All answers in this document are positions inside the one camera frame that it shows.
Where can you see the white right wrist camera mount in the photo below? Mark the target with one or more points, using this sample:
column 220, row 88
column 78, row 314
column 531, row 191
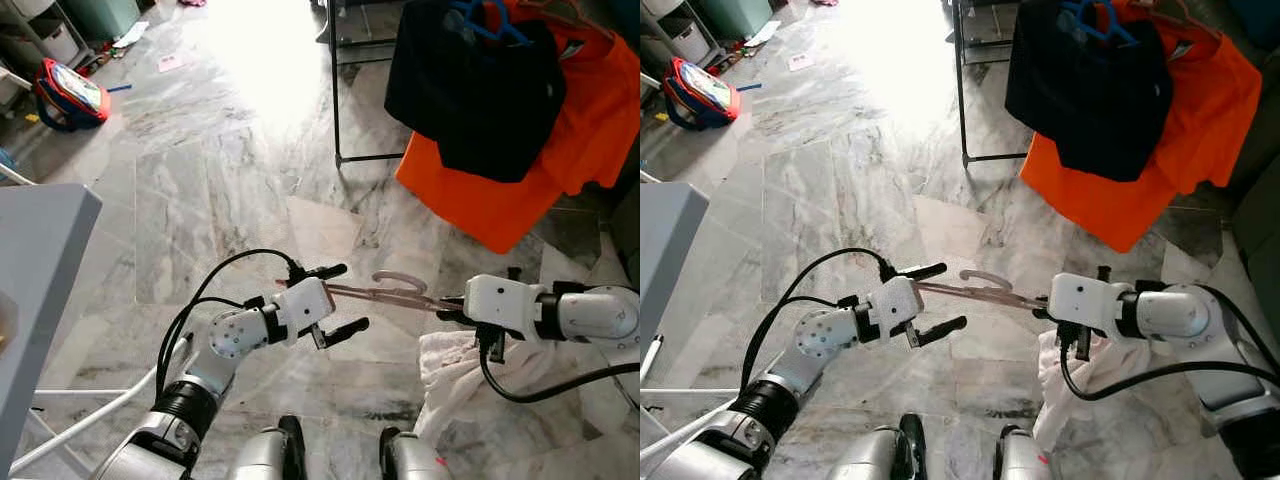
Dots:
column 500, row 300
column 1085, row 300

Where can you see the grey folding table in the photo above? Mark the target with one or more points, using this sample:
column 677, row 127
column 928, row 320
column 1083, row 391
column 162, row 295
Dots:
column 40, row 260
column 665, row 250

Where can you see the black shirt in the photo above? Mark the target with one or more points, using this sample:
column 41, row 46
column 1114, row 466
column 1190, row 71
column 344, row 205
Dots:
column 1090, row 100
column 480, row 100

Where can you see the orange shirt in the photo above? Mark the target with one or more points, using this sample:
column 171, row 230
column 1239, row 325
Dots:
column 500, row 210
column 1110, row 215

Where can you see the silver robot left leg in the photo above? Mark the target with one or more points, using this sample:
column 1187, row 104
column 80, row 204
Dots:
column 880, row 455
column 262, row 455

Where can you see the black metal drying rack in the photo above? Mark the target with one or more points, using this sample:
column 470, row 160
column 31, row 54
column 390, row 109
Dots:
column 333, row 100
column 960, row 100

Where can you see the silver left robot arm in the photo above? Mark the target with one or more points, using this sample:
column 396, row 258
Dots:
column 230, row 335
column 825, row 335

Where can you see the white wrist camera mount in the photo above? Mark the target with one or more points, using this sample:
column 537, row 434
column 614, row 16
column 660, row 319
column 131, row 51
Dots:
column 500, row 300
column 303, row 305
column 895, row 305
column 1085, row 300

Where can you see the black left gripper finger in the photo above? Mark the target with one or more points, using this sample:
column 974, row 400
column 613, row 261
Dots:
column 945, row 329
column 325, row 271
column 925, row 271
column 345, row 330

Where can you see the green bin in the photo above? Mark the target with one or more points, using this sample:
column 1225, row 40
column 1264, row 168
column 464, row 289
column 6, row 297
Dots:
column 100, row 15
column 735, row 15

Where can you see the silver robot right leg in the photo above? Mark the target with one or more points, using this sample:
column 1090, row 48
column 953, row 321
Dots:
column 1020, row 460
column 410, row 460

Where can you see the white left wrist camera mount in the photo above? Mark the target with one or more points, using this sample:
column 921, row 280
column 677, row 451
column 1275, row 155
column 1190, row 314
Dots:
column 895, row 305
column 303, row 305

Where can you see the white shirt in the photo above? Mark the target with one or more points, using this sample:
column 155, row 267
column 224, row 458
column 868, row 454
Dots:
column 450, row 380
column 1060, row 390

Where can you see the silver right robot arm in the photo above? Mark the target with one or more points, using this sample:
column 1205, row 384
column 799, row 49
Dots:
column 595, row 312
column 1170, row 312

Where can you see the small pink white card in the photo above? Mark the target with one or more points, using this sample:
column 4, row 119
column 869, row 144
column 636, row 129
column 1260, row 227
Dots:
column 800, row 62
column 170, row 63

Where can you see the shelf with white baskets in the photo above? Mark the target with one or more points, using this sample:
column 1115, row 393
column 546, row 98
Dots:
column 690, row 40
column 55, row 40

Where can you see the silver robot leg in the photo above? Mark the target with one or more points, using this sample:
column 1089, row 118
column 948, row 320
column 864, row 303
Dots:
column 262, row 455
column 410, row 460
column 1020, row 460
column 880, row 455

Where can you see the white paper sheet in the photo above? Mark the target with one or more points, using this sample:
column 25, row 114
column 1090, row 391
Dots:
column 762, row 33
column 131, row 35

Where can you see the red blue school bag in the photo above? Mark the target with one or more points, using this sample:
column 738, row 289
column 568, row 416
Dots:
column 705, row 92
column 75, row 95

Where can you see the blue plastic hanger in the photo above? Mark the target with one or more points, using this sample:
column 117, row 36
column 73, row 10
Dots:
column 490, row 25
column 1100, row 25

